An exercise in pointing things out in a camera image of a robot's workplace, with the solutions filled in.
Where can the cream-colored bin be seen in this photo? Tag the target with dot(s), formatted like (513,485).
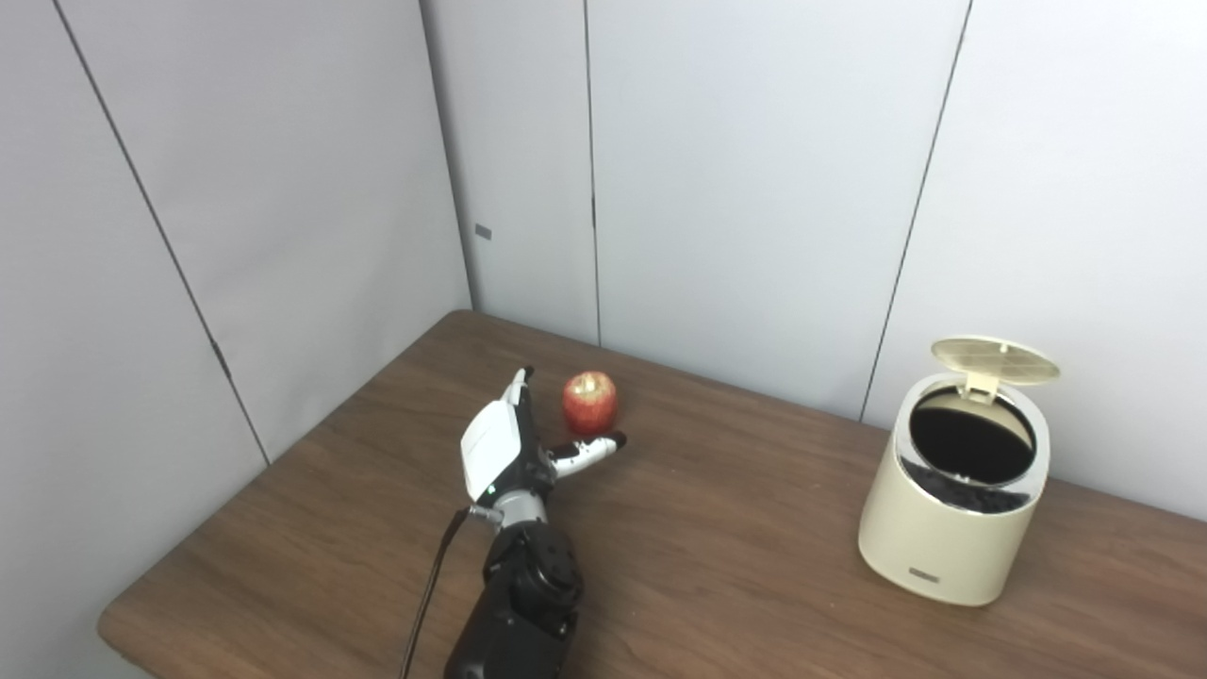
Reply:
(943,538)

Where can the black bin liner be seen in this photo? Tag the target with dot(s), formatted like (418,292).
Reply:
(971,490)

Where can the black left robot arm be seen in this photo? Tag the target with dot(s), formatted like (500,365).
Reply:
(523,604)

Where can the round cream bin lid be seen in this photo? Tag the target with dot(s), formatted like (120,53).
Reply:
(995,360)

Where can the red apple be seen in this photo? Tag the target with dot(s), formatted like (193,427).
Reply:
(590,405)

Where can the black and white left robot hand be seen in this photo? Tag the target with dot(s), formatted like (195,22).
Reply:
(495,443)

